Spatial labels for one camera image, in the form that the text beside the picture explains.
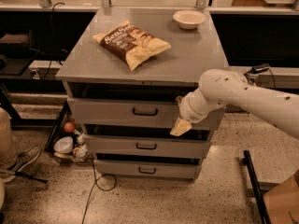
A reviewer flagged grey top drawer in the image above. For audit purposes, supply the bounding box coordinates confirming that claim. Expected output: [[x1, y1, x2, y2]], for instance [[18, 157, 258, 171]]
[[67, 98, 179, 129]]

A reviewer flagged grey middle drawer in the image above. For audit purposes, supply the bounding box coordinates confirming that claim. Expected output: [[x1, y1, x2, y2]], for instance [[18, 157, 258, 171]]
[[84, 134, 210, 159]]

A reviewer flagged cardboard box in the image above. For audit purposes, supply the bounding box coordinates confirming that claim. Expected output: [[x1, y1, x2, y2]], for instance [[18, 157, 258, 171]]
[[263, 169, 299, 224]]

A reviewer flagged black metal bar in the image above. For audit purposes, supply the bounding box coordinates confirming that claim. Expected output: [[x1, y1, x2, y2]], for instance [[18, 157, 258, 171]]
[[242, 150, 272, 224]]

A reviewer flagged basket of small items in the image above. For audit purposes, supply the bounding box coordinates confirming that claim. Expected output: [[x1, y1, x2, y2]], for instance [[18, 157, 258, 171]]
[[50, 120, 94, 164]]

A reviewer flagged grey drawer cabinet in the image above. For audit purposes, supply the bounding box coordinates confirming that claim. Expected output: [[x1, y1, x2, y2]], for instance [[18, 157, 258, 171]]
[[55, 7, 236, 183]]

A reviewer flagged white bowl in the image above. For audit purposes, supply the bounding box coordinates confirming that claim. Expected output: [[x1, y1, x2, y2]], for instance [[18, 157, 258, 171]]
[[173, 10, 206, 30]]

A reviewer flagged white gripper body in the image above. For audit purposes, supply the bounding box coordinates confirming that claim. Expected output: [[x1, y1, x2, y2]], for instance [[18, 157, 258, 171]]
[[178, 92, 202, 123]]

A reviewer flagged black power adapter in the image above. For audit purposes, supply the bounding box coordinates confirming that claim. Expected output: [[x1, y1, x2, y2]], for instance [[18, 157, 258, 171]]
[[251, 63, 270, 74]]

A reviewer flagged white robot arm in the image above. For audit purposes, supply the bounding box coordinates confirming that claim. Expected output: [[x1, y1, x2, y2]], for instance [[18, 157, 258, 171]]
[[170, 69, 299, 138]]

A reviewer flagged grey drawer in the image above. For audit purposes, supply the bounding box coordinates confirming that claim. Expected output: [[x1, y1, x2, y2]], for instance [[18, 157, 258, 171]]
[[94, 160, 201, 180], [67, 98, 179, 129], [84, 134, 210, 159]]

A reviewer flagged sea salt chip bag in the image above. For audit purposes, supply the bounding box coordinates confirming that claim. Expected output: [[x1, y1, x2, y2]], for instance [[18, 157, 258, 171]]
[[93, 21, 171, 71]]

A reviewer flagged grey bottom drawer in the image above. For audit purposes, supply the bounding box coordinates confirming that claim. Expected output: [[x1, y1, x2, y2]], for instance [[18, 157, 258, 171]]
[[94, 160, 201, 180]]

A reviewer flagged black floor cable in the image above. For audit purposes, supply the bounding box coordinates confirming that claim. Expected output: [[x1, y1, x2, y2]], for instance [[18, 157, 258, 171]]
[[81, 161, 118, 224]]

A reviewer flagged person's leg and shoe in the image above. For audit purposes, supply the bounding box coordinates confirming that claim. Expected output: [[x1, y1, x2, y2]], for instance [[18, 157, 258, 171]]
[[0, 108, 41, 208]]

